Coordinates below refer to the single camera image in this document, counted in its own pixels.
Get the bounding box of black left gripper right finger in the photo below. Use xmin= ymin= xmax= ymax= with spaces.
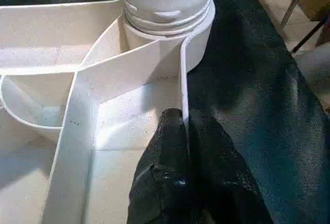
xmin=188 ymin=109 xmax=271 ymax=224

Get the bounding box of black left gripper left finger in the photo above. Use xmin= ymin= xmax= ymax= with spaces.
xmin=126 ymin=107 xmax=193 ymax=224

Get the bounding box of black work mat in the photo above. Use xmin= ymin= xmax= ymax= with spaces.
xmin=0 ymin=0 xmax=330 ymax=224

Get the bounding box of black stand bar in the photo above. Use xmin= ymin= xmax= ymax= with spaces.
xmin=291 ymin=20 xmax=330 ymax=53

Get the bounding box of grey metal stand tube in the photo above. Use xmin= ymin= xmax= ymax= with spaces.
xmin=280 ymin=0 xmax=306 ymax=26

